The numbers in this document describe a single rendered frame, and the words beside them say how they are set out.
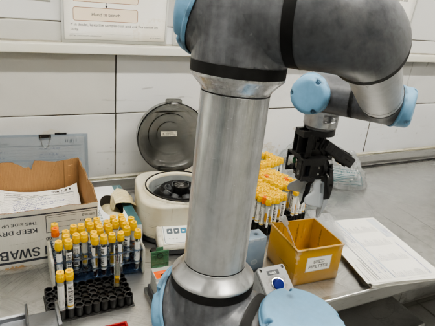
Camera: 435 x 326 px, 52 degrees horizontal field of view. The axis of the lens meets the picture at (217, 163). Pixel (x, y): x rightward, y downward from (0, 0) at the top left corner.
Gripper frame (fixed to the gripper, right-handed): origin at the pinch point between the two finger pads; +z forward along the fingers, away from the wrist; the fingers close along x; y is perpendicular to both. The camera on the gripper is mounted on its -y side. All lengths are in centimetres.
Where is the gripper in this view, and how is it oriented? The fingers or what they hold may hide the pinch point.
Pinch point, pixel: (312, 206)
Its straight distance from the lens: 109.7
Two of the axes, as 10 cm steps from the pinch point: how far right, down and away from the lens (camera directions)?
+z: -0.9, 9.2, 3.7
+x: 3.7, 3.8, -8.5
